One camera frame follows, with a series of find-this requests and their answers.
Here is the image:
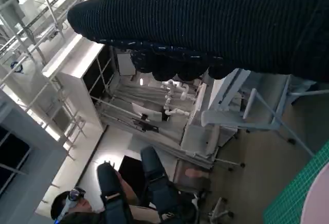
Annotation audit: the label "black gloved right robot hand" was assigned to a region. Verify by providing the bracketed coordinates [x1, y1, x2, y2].
[67, 0, 329, 83]

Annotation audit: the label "pink bowl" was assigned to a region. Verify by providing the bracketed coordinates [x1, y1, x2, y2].
[299, 162, 329, 224]

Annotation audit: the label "white panel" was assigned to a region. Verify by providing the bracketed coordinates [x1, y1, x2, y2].
[117, 53, 137, 77]

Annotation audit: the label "white robot arms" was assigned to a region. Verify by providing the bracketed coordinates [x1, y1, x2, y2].
[160, 79, 191, 117]

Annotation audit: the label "grey mesh chair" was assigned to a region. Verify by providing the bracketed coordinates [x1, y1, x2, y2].
[200, 68, 329, 158]

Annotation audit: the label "black tripod device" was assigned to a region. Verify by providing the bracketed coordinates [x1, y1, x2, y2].
[132, 113, 160, 132]

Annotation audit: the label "white cabinet with dark glass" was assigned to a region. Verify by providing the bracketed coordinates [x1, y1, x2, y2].
[42, 34, 120, 142]

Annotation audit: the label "grey storage box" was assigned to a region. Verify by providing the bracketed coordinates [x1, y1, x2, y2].
[174, 157, 214, 191]

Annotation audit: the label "black monitor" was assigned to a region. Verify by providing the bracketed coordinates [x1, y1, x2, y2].
[118, 155, 147, 201]

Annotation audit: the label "grey chair base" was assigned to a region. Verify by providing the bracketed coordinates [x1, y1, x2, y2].
[209, 197, 235, 221]

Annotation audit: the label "green cutting mat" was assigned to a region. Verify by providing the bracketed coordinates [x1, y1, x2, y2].
[262, 146, 329, 224]

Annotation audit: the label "person with headset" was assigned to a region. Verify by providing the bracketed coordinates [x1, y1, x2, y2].
[50, 159, 144, 224]

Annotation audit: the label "dark headset with blue strap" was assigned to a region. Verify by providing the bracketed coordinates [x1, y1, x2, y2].
[55, 186, 87, 221]

